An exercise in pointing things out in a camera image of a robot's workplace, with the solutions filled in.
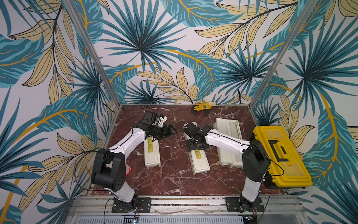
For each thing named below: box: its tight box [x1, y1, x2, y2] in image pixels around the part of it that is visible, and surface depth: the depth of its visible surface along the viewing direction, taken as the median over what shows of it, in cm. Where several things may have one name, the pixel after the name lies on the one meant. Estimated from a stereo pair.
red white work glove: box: [125, 165, 133, 178], surface depth 86 cm
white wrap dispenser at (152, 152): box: [144, 136, 161, 169], surface depth 85 cm
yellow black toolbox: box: [252, 125, 313, 188], surface depth 76 cm
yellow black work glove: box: [191, 101, 220, 117], surface depth 119 cm
